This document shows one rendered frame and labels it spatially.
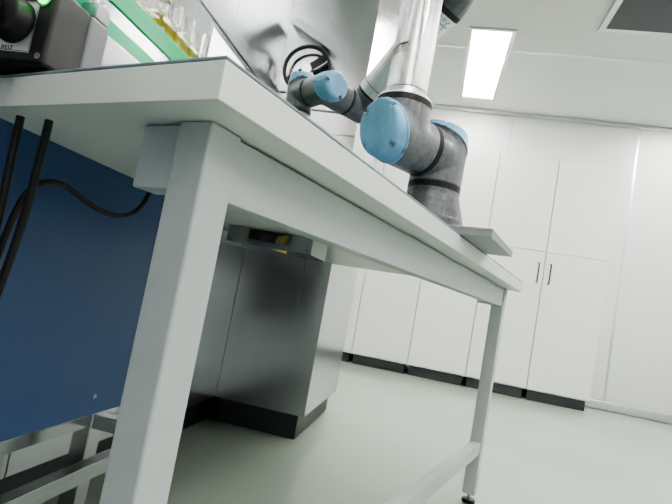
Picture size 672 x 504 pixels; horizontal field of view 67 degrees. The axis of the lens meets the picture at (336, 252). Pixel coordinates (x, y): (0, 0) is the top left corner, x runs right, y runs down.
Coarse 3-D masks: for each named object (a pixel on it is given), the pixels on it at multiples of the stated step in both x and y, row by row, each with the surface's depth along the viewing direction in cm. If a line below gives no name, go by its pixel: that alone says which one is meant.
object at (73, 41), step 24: (48, 0) 49; (72, 0) 51; (48, 24) 49; (72, 24) 52; (96, 24) 55; (0, 48) 50; (24, 48) 50; (48, 48) 49; (72, 48) 52; (96, 48) 56; (24, 72) 52
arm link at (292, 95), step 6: (294, 72) 135; (300, 72) 134; (306, 72) 135; (294, 78) 134; (300, 78) 134; (288, 84) 136; (294, 84) 134; (288, 90) 135; (294, 90) 133; (288, 96) 135; (294, 96) 134; (294, 102) 134; (300, 102) 134; (300, 108) 134; (306, 108) 135
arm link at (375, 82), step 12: (444, 0) 117; (456, 0) 116; (468, 0) 116; (444, 12) 118; (456, 12) 118; (444, 24) 121; (456, 24) 122; (384, 60) 128; (372, 72) 131; (384, 72) 129; (360, 84) 134; (372, 84) 131; (384, 84) 130; (360, 96) 133; (372, 96) 132; (360, 108) 134; (360, 120) 137
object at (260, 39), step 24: (216, 0) 152; (240, 0) 172; (264, 0) 191; (288, 0) 214; (240, 24) 174; (264, 24) 194; (288, 24) 219; (240, 48) 172; (264, 48) 198; (264, 72) 196
